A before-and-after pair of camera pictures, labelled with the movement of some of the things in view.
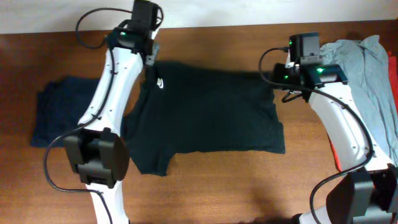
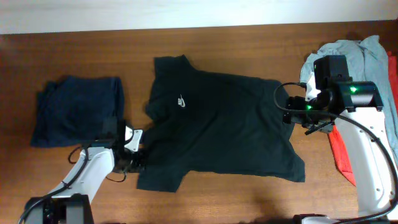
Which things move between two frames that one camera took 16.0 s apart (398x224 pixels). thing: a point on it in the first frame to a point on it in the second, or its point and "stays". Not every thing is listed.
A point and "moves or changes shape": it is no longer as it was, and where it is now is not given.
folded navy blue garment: x=60 y=105 stays
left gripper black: x=153 y=58 to x=142 y=155
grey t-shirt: x=366 y=66 stays
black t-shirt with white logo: x=186 y=107 moves or changes shape
